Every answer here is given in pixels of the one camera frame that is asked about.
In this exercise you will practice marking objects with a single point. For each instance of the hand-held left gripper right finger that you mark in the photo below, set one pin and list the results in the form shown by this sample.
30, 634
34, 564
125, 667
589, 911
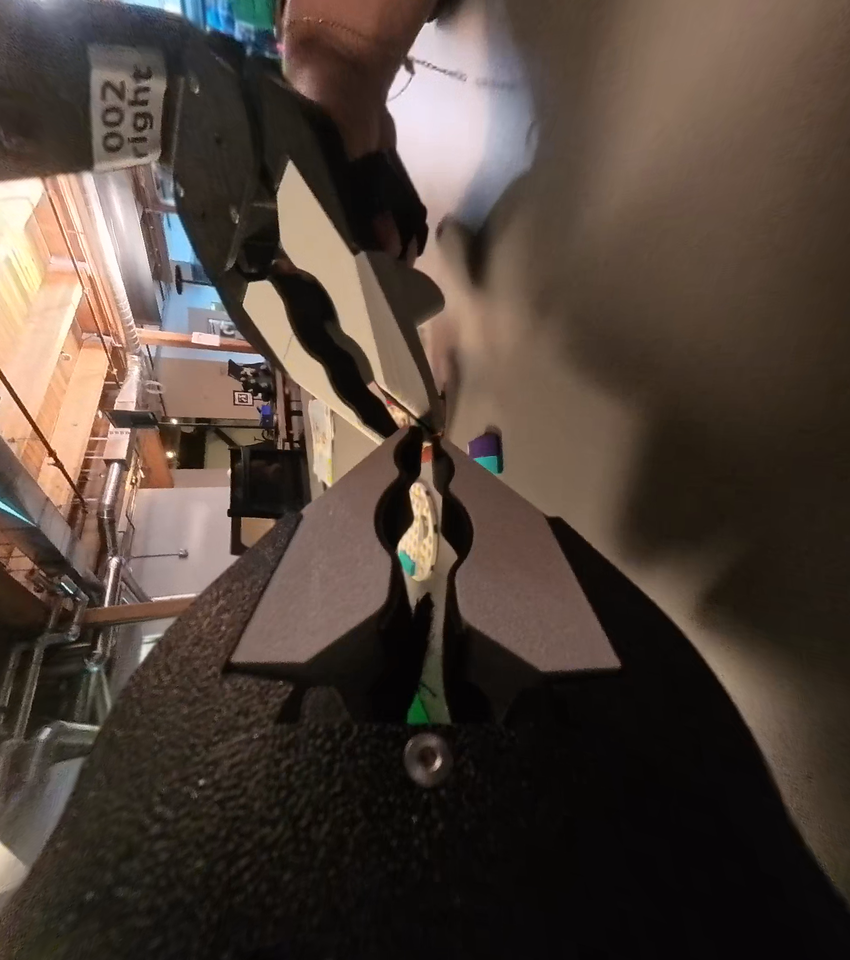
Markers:
537, 600

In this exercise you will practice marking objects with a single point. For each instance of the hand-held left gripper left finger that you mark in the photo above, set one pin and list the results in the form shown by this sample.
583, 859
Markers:
312, 600

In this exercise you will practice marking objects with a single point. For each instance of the black mesh office chair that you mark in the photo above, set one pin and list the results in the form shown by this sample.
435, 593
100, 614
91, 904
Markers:
267, 480

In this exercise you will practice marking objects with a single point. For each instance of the black camera rig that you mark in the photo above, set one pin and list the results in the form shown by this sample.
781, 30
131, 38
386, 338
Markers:
252, 382

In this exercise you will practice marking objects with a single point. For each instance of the person's right hand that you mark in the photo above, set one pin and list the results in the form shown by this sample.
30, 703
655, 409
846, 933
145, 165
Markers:
335, 90

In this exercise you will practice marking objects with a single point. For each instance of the teal purple brick block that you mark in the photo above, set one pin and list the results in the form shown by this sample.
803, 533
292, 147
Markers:
486, 454

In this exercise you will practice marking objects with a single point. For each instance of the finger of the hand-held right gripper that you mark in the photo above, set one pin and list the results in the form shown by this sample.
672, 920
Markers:
395, 337
282, 330

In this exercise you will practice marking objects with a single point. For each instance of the white round studded plate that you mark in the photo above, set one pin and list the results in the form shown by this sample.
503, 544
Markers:
421, 525

